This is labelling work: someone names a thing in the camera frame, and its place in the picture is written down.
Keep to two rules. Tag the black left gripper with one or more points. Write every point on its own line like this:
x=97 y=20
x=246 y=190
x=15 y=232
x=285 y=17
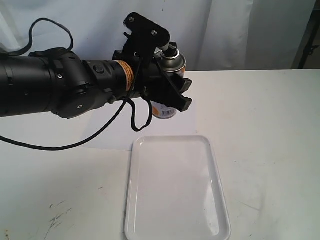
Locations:
x=150 y=82

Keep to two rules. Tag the silver spray can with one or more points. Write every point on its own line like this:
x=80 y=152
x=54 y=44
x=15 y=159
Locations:
x=173 y=65

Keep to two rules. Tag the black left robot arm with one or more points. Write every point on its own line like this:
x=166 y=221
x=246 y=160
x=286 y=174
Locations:
x=68 y=86

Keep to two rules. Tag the white backdrop cloth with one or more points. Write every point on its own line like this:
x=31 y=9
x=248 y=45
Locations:
x=211 y=34

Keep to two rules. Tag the white paper sheet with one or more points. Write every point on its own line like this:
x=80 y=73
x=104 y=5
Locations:
x=120 y=136

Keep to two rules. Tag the white plastic tray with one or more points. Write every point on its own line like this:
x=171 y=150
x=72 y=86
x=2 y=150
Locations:
x=174 y=191

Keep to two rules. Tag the dark metal stand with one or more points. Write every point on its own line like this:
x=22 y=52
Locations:
x=310 y=58

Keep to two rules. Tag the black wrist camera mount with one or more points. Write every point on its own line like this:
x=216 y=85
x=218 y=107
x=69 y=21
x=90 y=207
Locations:
x=146 y=36

